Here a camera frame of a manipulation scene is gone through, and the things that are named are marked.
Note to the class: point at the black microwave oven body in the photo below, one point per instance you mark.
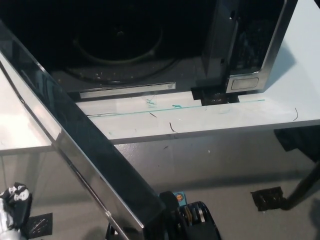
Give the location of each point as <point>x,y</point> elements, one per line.
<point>195,62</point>

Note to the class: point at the glass microwave turntable plate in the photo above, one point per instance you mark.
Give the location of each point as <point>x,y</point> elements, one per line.
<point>120,60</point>

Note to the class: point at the black glossy microwave door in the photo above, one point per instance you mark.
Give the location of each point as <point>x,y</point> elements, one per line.
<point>82,130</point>

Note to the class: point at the silver microwave door release button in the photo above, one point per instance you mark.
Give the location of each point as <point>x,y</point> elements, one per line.
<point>244,83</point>

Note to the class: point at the black robot torso block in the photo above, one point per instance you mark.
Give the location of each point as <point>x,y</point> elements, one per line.
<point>197,220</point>

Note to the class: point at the thin green tape line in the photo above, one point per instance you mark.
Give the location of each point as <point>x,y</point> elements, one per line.
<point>200,106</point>

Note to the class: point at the black tape patch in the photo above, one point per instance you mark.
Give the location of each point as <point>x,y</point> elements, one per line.
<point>268,199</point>
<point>40,223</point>

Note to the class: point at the black metal stand leg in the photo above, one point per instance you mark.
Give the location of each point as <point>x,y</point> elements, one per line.
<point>303,185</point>

